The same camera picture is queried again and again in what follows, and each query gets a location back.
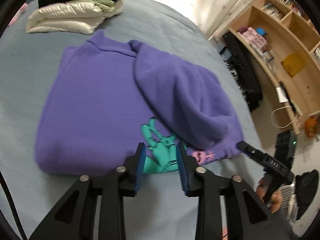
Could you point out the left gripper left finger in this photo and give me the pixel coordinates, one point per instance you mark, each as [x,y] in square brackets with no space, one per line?
[95,203]

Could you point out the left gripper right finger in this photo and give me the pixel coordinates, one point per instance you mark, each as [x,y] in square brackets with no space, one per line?
[228,208]

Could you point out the purple hoodie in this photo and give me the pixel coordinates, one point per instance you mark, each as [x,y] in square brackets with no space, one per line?
[109,96]

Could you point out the right hand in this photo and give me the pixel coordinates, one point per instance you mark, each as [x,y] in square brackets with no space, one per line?
[276,198]

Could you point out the black device green light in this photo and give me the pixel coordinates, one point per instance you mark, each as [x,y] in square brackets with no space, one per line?
[285,148]

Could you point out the yellow paper bag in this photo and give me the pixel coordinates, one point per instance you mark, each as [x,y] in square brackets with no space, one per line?
[293,64]

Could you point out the pink boxes stack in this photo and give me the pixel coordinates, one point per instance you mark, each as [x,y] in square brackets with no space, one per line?
[252,37]

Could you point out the wooden shelf unit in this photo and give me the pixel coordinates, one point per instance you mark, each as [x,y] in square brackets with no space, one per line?
[289,30]

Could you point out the cream puffer jacket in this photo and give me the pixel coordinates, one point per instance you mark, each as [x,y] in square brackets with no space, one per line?
[78,16]

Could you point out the white pink plush toy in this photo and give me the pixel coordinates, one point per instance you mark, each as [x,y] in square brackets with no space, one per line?
[18,14]

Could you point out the white bag handle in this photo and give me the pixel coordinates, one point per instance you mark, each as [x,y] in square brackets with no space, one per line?
[283,117]

